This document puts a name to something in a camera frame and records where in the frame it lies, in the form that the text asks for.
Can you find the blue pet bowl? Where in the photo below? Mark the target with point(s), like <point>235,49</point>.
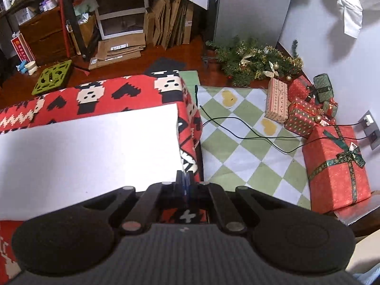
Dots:
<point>21,66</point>

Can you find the upright folded cardboard boxes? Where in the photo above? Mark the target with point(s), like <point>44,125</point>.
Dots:
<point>166,20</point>

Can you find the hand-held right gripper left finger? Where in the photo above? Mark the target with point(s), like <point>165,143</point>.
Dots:
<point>180,185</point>

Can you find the wooden drawer cabinet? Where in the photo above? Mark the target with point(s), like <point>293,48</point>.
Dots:
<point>44,38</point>

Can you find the red dotted gift box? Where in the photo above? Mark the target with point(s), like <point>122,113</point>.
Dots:
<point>299,118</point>

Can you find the white pet bowl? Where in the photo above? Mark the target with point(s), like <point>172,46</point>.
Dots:
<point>31,67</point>

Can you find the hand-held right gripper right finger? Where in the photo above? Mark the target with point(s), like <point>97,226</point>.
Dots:
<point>191,185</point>

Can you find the black desk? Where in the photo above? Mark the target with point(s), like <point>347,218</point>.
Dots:
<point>77,29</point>

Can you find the red patterned blanket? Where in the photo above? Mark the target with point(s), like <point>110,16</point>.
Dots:
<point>118,92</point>

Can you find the red sign box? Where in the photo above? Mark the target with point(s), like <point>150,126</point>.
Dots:
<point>22,49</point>

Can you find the wall socket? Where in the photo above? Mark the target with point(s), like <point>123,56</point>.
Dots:
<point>372,136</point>

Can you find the white printed carton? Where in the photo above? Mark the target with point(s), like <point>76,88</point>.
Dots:
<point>26,15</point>

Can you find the white curtain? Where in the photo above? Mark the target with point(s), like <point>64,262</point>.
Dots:
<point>350,6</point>

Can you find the small green gift box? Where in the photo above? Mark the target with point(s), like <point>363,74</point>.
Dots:
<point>330,109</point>

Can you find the small red gift box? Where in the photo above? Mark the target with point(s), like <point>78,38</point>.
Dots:
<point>298,90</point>

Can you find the grey refrigerator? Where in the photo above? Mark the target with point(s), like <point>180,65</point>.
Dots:
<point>252,6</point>

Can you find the white plastic drawer unit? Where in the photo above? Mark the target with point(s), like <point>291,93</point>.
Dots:
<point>145,17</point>

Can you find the green checkered rug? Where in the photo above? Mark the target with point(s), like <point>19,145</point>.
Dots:
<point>246,154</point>

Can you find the flat cardboard box pile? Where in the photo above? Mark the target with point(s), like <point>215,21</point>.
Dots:
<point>118,50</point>

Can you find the black foam sheet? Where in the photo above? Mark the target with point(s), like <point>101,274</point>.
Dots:
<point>164,64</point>

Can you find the lime green perforated board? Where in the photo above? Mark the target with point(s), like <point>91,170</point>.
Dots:
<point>68,71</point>

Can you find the christmas wreath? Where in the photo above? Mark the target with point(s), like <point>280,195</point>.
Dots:
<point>246,59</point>

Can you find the large red gift box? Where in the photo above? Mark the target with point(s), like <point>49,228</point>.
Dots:
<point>332,166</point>

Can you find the white pump bottle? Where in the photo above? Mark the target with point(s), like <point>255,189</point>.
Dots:
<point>6,1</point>

